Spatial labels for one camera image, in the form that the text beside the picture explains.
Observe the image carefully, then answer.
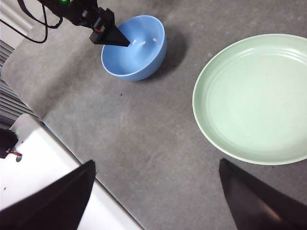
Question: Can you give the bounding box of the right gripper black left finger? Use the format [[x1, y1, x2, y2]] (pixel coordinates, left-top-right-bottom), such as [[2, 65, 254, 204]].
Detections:
[[0, 160, 96, 230]]

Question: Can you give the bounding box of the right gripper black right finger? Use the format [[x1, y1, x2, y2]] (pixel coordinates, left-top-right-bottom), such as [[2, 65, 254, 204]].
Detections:
[[219, 158, 307, 230]]

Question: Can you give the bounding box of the grey ribbed panel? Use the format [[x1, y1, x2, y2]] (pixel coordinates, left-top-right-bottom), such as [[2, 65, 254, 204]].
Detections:
[[0, 39, 40, 127]]

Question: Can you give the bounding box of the pale green round plate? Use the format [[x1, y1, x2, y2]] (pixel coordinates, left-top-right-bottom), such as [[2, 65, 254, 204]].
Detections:
[[192, 33, 307, 166]]

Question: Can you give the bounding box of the blue round bowl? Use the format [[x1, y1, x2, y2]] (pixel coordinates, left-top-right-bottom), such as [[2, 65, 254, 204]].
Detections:
[[100, 15, 168, 81]]

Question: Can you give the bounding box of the black cable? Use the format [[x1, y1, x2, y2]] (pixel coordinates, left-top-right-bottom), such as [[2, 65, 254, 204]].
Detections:
[[16, 0, 64, 30], [0, 3, 49, 45]]

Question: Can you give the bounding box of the black pointed finger of the left gripper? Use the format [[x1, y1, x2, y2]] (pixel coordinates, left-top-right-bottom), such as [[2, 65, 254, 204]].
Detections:
[[95, 22, 131, 47]]

